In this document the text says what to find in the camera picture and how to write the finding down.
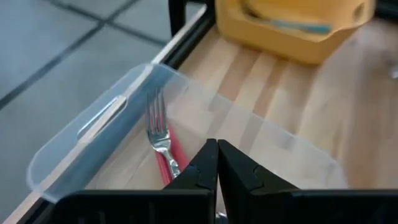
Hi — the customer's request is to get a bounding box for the clear plastic bin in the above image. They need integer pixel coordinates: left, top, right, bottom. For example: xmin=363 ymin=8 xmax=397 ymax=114
xmin=26 ymin=63 xmax=349 ymax=205

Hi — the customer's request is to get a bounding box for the blue handled fork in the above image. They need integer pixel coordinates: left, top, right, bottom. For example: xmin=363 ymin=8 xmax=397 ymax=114
xmin=242 ymin=2 xmax=332 ymax=35

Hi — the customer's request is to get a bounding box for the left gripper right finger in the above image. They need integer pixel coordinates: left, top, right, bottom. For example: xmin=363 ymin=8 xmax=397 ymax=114
xmin=218 ymin=139 xmax=398 ymax=224

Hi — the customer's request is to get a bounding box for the red handled fork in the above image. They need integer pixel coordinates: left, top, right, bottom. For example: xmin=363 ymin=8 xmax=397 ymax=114
xmin=154 ymin=123 xmax=191 ymax=187
xmin=144 ymin=88 xmax=182 ymax=180

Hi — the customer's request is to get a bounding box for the yellow plastic bin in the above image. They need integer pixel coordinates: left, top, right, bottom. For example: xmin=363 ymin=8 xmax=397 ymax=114
xmin=214 ymin=0 xmax=377 ymax=65

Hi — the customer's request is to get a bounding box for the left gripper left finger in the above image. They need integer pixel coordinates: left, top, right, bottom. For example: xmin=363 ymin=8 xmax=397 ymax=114
xmin=51 ymin=138 xmax=218 ymax=224

